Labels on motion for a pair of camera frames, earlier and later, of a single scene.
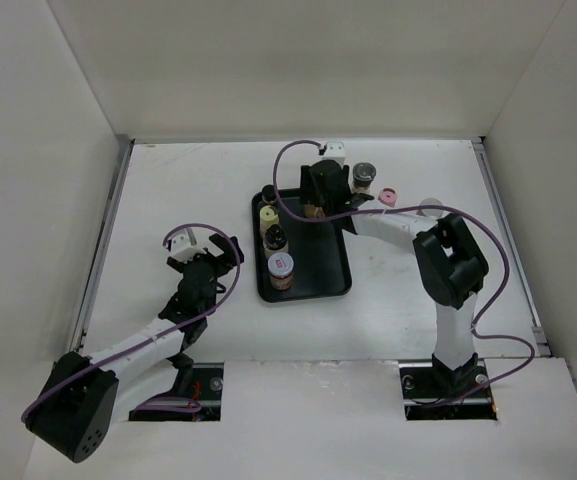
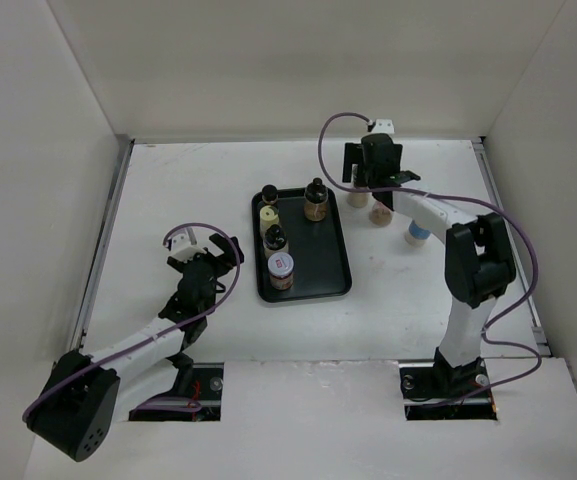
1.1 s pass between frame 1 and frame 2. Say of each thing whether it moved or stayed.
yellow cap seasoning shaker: stayed
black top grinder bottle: stayed
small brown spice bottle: stayed
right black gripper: moved
